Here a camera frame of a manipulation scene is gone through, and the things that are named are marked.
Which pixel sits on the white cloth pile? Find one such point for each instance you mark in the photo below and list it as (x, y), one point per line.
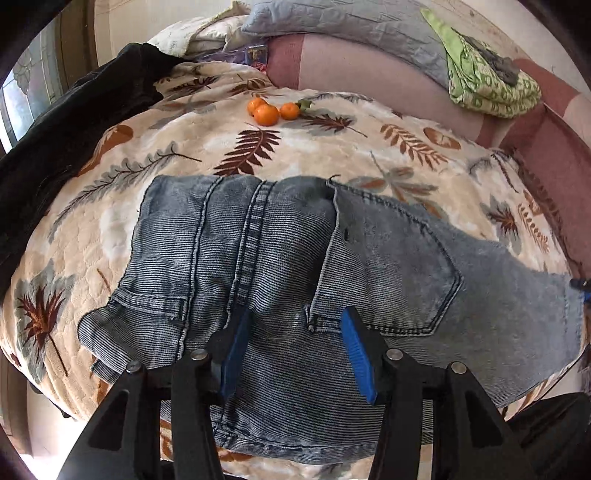
(200, 35)

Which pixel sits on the colourful snack packet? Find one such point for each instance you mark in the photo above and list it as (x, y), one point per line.
(255, 56)

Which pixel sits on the dark grey cloth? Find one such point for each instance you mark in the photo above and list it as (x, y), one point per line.
(504, 67)

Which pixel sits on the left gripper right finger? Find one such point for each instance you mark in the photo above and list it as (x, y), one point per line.
(470, 438)

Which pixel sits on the green patterned folded blanket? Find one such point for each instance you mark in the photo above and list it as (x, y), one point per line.
(473, 84)

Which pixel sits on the leaf-print beige blanket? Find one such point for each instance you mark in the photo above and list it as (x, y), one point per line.
(78, 252)

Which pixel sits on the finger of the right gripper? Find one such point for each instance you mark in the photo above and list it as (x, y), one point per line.
(584, 286)

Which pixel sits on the orange tangerine with leaf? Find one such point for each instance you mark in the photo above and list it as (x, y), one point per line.
(292, 110)

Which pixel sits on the grey-blue denim pants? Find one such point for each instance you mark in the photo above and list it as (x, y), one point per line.
(295, 254)

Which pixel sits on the black jacket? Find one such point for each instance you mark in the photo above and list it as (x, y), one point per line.
(63, 139)

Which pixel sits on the pink sofa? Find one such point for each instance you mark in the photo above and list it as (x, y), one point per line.
(551, 143)

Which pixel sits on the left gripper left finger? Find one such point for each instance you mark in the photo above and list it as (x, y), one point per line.
(156, 423)

